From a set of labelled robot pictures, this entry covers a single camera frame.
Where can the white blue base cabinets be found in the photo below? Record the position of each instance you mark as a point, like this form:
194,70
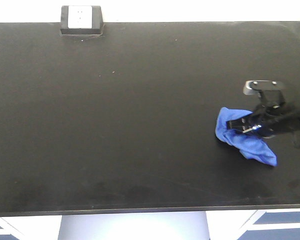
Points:
263,224

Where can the black desktop power socket box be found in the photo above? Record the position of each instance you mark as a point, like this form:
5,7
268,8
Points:
81,20

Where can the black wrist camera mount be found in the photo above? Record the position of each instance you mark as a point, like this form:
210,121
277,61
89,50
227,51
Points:
269,92

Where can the blue microfiber cloth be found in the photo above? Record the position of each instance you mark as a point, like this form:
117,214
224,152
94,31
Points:
251,147

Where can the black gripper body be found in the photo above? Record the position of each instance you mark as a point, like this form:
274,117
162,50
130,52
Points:
262,114

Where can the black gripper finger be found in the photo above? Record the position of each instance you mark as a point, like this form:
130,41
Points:
241,122
250,128

